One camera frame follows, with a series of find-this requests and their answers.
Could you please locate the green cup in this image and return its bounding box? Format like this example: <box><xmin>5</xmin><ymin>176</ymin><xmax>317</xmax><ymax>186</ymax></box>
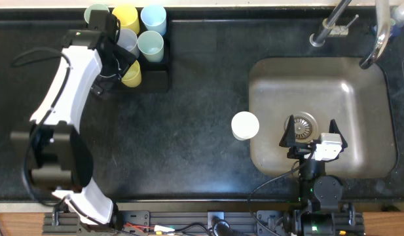
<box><xmin>137</xmin><ymin>30</ymin><xmax>165</xmax><ymax>63</ymax></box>
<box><xmin>83</xmin><ymin>3</ymin><xmax>110</xmax><ymax>24</ymax></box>

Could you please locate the pink cup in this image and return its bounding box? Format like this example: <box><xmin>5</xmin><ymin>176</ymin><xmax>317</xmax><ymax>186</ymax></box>
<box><xmin>116</xmin><ymin>28</ymin><xmax>139</xmax><ymax>58</ymax></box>

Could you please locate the white cup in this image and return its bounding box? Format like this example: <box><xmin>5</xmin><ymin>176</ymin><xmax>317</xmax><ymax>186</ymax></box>
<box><xmin>230</xmin><ymin>111</ymin><xmax>261</xmax><ymax>142</ymax></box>

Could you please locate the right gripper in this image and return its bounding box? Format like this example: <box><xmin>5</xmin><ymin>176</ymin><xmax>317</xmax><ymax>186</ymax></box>
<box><xmin>279</xmin><ymin>114</ymin><xmax>348</xmax><ymax>161</ymax></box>

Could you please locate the mounting rail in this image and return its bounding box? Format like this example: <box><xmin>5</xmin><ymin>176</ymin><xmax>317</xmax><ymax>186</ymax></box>
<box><xmin>43</xmin><ymin>209</ymin><xmax>366</xmax><ymax>236</ymax></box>

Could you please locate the black tray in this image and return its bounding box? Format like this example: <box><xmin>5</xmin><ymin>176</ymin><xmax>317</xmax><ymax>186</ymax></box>
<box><xmin>85</xmin><ymin>6</ymin><xmax>172</xmax><ymax>94</ymax></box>

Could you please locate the steel sink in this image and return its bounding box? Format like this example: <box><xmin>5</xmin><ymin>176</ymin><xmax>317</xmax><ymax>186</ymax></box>
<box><xmin>248</xmin><ymin>57</ymin><xmax>398</xmax><ymax>180</ymax></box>

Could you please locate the yellow cup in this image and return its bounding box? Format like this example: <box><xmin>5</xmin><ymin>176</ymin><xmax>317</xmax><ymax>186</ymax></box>
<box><xmin>111</xmin><ymin>4</ymin><xmax>141</xmax><ymax>35</ymax></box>
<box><xmin>120</xmin><ymin>60</ymin><xmax>143</xmax><ymax>89</ymax></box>

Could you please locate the light blue cup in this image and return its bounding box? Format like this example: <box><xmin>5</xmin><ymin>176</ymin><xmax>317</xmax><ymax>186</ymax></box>
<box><xmin>140</xmin><ymin>4</ymin><xmax>168</xmax><ymax>36</ymax></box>

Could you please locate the black cable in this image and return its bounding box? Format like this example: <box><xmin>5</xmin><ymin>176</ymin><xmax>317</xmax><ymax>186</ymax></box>
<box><xmin>10</xmin><ymin>47</ymin><xmax>73</xmax><ymax>208</ymax></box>
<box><xmin>247</xmin><ymin>149</ymin><xmax>317</xmax><ymax>236</ymax></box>

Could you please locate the steel tap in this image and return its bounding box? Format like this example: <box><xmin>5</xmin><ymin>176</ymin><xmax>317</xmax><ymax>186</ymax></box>
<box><xmin>308</xmin><ymin>0</ymin><xmax>393</xmax><ymax>69</ymax></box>

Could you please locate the blue soap bottle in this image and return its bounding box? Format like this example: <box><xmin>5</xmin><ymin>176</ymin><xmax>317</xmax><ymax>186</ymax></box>
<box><xmin>371</xmin><ymin>3</ymin><xmax>404</xmax><ymax>39</ymax></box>

